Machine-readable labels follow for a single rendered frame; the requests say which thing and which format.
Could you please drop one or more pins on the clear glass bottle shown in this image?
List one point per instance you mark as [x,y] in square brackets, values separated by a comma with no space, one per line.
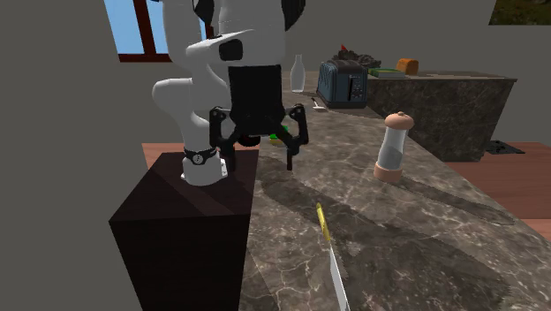
[297,77]

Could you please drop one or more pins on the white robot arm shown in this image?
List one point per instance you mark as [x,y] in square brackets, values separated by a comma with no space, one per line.
[196,116]

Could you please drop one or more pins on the clear pepper mill tan caps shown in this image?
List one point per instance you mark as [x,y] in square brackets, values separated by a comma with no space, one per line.
[391,148]

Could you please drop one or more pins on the window with red frame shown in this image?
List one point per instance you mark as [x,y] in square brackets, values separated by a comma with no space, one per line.
[129,26]

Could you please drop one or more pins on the green and yellow object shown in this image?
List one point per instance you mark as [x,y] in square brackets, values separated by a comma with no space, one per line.
[275,138]

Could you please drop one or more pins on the dark blue toaster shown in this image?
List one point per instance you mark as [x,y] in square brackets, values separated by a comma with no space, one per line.
[340,84]

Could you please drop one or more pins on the dark heap with red tip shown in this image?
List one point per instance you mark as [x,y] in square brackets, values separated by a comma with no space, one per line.
[357,57]

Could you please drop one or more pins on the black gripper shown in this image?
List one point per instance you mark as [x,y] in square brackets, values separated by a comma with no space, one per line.
[256,97]

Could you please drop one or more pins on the dark wall picture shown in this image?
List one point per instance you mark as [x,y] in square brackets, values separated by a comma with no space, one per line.
[521,12]

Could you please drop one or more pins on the small white utensil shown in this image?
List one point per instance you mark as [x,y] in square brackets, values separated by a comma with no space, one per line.
[318,105]

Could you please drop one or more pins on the green book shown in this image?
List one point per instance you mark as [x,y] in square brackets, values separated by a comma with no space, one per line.
[386,72]

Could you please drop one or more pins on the orange bread loaf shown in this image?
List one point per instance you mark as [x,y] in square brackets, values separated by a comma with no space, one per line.
[408,66]

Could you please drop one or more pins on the dark robot stand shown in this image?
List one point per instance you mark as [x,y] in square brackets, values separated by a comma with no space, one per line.
[185,241]

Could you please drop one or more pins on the black flat object on floor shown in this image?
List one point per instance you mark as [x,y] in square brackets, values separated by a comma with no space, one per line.
[503,147]

